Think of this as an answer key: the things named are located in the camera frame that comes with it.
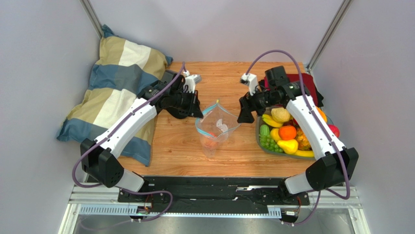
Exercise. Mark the grey fruit tray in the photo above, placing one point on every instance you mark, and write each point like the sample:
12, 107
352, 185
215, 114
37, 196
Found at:
262, 149

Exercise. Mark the red apple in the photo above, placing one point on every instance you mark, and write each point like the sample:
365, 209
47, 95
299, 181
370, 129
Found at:
335, 130

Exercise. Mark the pink peach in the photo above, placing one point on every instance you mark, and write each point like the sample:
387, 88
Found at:
209, 142

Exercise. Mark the beige bumpy fruit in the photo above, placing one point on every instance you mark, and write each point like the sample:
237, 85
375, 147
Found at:
280, 114

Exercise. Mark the yellow lemon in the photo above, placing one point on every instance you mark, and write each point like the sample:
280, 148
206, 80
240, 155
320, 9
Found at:
274, 133

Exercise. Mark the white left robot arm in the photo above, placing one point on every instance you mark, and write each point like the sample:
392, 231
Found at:
175, 92

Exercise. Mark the orange pineapple toy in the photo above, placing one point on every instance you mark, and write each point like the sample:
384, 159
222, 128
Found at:
303, 143

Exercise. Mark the green grape bunch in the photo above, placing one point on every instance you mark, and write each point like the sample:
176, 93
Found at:
269, 143

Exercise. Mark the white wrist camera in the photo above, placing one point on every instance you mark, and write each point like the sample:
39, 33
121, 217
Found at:
190, 82
251, 81

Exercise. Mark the clear zip top bag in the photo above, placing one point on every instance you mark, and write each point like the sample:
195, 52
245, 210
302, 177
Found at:
218, 120

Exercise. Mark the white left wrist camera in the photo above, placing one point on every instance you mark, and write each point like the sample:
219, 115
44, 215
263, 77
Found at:
190, 82

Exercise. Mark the aluminium frame post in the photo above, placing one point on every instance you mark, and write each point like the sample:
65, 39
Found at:
93, 17
334, 24

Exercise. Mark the green cucumber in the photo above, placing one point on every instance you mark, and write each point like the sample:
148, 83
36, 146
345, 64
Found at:
264, 130

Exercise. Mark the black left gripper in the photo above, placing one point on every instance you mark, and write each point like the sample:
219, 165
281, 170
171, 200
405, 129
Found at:
193, 108

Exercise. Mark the yellow banana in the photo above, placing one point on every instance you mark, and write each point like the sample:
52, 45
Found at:
304, 153

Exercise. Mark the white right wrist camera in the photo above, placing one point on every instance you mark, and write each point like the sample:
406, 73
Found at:
251, 81

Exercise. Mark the orange yellow mango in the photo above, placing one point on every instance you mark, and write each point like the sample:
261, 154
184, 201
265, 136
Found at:
322, 114

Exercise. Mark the orange fruit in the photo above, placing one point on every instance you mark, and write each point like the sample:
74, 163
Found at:
287, 132

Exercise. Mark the left aluminium frame post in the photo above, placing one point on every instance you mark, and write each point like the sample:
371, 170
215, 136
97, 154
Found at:
93, 17

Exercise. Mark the yellow pear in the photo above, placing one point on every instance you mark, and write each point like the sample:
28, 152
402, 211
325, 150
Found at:
288, 146

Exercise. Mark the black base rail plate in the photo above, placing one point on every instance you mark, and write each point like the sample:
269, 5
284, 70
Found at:
212, 195

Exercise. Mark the folded red cloth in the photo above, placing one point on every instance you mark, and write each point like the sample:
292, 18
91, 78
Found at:
308, 82

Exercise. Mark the striped blue beige pillow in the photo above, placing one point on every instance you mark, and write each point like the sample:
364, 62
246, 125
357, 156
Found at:
124, 68

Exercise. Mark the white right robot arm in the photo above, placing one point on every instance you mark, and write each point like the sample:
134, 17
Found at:
335, 163

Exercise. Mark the right aluminium frame post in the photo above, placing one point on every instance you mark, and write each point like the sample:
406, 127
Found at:
334, 24

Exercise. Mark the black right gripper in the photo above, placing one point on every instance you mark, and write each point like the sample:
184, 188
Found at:
248, 103

